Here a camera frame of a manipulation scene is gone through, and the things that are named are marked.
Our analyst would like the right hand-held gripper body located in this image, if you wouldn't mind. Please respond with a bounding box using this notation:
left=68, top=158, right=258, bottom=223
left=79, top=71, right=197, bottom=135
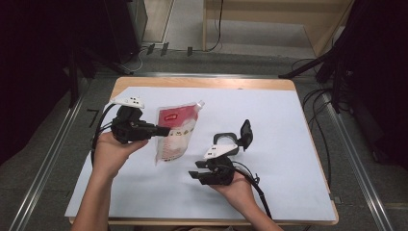
left=202, top=143, right=241, bottom=187

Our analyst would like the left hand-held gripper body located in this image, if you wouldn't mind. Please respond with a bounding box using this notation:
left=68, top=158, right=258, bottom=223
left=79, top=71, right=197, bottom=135
left=110, top=95, right=159, bottom=145

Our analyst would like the red and white refill pouch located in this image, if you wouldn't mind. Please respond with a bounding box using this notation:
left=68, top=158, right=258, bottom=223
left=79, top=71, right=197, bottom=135
left=154, top=100, right=206, bottom=167

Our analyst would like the person's right hand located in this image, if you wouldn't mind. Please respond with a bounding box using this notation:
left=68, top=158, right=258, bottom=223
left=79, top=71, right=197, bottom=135
left=209, top=173, right=258, bottom=214

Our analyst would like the person's left hand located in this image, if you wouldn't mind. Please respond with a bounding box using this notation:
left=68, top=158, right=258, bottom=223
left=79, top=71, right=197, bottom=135
left=91, top=131, right=150, bottom=181

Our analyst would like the white table mat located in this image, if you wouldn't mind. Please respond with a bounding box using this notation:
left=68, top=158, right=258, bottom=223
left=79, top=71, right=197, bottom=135
left=64, top=86, right=337, bottom=221

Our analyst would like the black stand with legs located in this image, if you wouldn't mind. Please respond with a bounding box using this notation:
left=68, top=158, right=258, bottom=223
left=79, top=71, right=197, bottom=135
left=65, top=44, right=134, bottom=109
left=278, top=32, right=354, bottom=114

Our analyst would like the black cabinet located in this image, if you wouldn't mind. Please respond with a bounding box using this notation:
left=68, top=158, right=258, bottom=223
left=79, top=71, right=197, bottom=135
left=102, top=0, right=148, bottom=64

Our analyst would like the dark curtain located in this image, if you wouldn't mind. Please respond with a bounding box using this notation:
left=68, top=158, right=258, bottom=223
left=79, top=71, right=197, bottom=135
left=0, top=0, right=109, bottom=167
left=333, top=0, right=408, bottom=171

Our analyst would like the wooden shelf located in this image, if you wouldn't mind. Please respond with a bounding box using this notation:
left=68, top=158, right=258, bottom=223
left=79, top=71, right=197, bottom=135
left=201, top=0, right=354, bottom=59

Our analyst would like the right hand-held gripper cable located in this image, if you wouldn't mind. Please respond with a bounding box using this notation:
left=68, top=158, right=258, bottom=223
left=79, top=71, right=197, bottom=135
left=224, top=161, right=273, bottom=219

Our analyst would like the grey floor cable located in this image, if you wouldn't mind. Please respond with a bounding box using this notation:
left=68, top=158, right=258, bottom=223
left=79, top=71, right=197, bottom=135
left=123, top=44, right=152, bottom=73

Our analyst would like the metal floor rail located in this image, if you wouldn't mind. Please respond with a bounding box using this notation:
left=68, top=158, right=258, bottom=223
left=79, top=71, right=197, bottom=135
left=95, top=71, right=297, bottom=80
left=320, top=91, right=395, bottom=231
left=8, top=92, right=89, bottom=231

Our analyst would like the black floor cable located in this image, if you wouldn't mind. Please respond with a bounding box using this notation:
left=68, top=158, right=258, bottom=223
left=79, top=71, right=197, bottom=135
left=290, top=57, right=335, bottom=191

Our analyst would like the hanging black cable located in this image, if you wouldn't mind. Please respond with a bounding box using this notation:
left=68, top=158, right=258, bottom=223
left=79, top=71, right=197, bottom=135
left=206, top=0, right=225, bottom=53

